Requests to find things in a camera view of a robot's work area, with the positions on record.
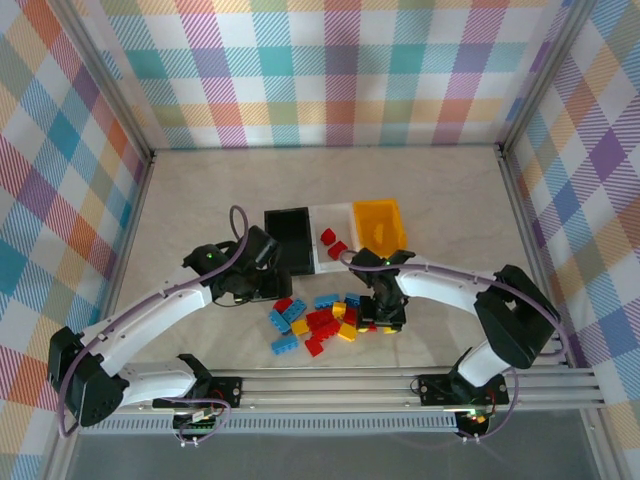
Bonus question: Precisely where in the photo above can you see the black controller board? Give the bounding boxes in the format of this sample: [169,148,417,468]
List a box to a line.
[457,407,494,441]
[172,407,224,447]

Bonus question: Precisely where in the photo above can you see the aluminium mounting rail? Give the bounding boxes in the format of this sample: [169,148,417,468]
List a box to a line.
[54,367,607,416]

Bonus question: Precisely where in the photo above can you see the black plastic bin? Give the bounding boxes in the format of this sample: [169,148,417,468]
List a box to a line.
[263,204,317,276]

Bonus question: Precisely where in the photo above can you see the aluminium side rail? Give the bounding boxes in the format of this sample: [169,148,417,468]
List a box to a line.
[494,144,574,369]
[87,149,159,374]

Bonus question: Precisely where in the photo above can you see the white plastic bin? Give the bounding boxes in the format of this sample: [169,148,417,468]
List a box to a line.
[308,200,361,274]

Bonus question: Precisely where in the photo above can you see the grey slotted cable duct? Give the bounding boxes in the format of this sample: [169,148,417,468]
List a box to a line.
[79,412,461,434]

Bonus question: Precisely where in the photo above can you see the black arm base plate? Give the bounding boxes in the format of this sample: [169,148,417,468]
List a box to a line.
[417,373,510,406]
[152,375,245,409]

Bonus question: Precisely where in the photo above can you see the purple cable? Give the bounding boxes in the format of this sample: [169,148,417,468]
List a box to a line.
[58,204,251,447]
[341,251,572,444]

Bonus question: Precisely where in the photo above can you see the aluminium frame post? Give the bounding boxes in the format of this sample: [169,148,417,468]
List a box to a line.
[498,0,600,151]
[52,0,157,164]

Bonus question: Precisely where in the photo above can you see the yellow plastic bin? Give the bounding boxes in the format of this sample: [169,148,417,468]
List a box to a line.
[351,198,409,254]

